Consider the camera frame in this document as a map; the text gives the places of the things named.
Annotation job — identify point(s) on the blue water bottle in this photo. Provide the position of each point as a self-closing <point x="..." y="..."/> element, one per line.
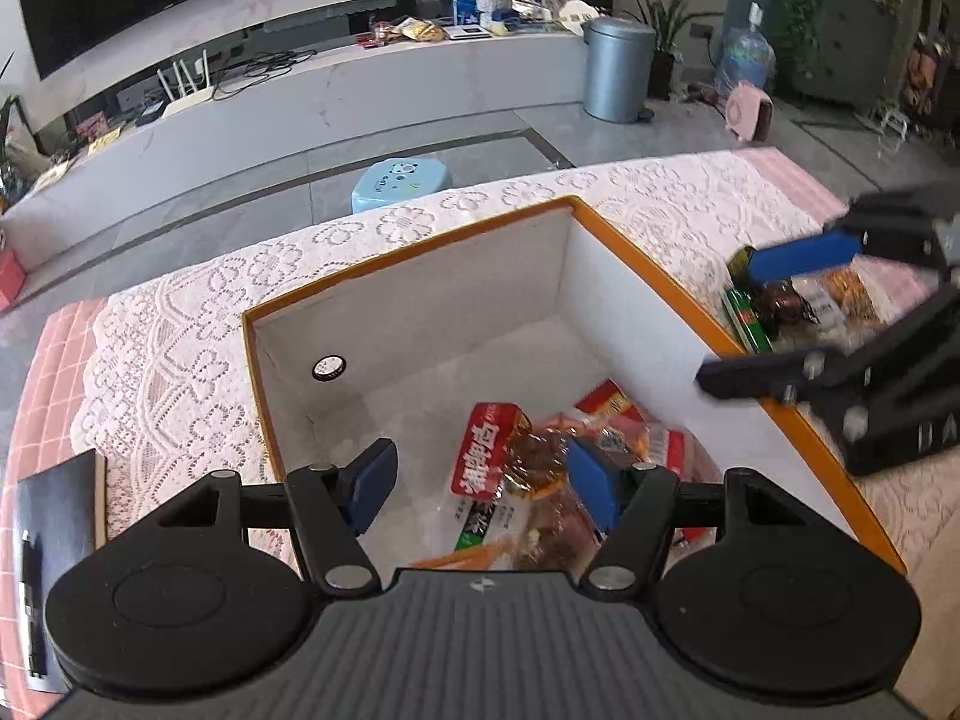
<point x="744" y="56"/>

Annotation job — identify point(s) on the orange cardboard box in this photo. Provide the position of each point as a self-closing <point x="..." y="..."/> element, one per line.
<point x="637" y="292"/>

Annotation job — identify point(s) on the yellow nut packet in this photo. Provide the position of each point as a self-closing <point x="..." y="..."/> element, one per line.
<point x="851" y="296"/>

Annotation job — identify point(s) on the green sausage stick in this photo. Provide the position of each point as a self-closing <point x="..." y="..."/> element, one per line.
<point x="750" y="322"/>

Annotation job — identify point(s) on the snack bags on console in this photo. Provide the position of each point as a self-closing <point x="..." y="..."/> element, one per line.
<point x="412" y="30"/>

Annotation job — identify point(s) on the grey cabinet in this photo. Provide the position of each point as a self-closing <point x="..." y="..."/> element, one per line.
<point x="847" y="45"/>

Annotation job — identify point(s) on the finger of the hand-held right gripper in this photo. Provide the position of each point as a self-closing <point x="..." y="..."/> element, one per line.
<point x="765" y="379"/>
<point x="806" y="255"/>

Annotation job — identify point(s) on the red snack packet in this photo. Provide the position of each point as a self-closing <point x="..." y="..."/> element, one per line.
<point x="615" y="405"/>

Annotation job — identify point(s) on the pink space heater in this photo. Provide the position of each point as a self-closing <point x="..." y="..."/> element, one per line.
<point x="748" y="112"/>

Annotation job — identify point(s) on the dark green snack packet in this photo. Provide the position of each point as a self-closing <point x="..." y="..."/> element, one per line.
<point x="739" y="262"/>

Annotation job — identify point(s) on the hanging vine plant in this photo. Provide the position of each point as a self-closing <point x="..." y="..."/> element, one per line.
<point x="795" y="0"/>

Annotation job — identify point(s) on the light blue stool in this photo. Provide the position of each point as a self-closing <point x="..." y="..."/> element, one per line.
<point x="401" y="184"/>

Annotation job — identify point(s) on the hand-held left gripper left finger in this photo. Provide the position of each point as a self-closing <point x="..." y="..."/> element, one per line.
<point x="371" y="487"/>

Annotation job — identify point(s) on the white tv console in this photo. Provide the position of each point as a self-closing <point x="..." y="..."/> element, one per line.
<point x="375" y="90"/>

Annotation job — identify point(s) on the white green snack packet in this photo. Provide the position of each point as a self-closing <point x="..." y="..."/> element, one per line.
<point x="480" y="529"/>

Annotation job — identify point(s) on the white router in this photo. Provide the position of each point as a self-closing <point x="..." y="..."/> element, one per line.
<point x="187" y="94"/>

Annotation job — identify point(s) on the grey blue trash can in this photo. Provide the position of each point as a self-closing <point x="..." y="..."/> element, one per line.
<point x="616" y="71"/>

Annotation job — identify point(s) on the black pen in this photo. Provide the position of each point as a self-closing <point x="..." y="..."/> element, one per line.
<point x="31" y="600"/>

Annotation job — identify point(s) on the pink box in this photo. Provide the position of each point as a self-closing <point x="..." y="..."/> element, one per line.
<point x="9" y="277"/>

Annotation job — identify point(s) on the black notebook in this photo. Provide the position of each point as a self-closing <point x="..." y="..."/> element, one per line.
<point x="64" y="510"/>

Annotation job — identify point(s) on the red dried meat packet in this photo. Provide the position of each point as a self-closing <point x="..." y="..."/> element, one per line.
<point x="487" y="450"/>

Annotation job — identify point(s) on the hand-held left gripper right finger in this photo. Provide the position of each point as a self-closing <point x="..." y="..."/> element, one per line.
<point x="592" y="487"/>

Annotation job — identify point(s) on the white lace tablecloth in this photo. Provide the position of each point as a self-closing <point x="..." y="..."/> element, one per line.
<point x="187" y="330"/>

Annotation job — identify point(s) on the dark brown snack packet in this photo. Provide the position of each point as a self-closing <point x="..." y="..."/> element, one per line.
<point x="784" y="304"/>

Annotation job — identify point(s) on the potted long leaf plant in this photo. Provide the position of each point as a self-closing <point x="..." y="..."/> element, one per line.
<point x="664" y="37"/>

